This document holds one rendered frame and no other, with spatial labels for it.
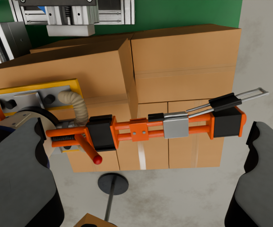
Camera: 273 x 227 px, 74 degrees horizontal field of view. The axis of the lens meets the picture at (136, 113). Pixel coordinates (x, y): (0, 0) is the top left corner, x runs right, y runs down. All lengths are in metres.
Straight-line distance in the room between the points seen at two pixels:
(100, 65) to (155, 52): 0.46
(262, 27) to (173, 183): 1.87
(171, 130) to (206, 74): 0.71
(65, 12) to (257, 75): 1.66
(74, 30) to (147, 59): 0.55
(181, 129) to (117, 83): 0.33
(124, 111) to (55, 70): 0.32
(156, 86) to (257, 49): 1.03
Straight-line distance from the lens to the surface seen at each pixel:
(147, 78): 1.14
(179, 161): 1.51
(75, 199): 2.96
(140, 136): 0.53
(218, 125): 0.54
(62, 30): 0.69
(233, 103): 0.52
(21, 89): 0.73
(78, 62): 0.75
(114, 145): 0.56
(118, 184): 2.52
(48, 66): 0.80
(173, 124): 0.52
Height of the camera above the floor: 1.63
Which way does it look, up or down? 61 degrees down
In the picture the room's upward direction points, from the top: 175 degrees counter-clockwise
